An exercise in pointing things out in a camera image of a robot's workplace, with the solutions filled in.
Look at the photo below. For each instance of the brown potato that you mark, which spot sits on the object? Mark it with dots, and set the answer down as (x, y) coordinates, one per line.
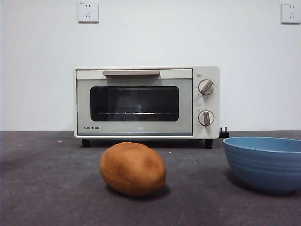
(131, 169)

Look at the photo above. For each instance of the blue ribbed bowl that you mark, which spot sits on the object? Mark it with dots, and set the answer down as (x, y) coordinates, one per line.
(263, 169)

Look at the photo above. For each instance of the cream Toshiba toaster oven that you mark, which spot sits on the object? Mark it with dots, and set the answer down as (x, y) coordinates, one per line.
(207, 103)

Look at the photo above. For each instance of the round beige timer knob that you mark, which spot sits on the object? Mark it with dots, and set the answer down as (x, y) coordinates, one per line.
(206, 118)

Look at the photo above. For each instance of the round beige temperature knob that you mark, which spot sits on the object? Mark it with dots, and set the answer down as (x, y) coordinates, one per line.
(206, 87)

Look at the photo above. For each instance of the black power plug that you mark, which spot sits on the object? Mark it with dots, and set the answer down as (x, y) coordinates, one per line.
(224, 134)

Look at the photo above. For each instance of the white wall socket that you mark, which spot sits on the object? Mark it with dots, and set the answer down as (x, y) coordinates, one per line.
(88, 11)
(291, 13)

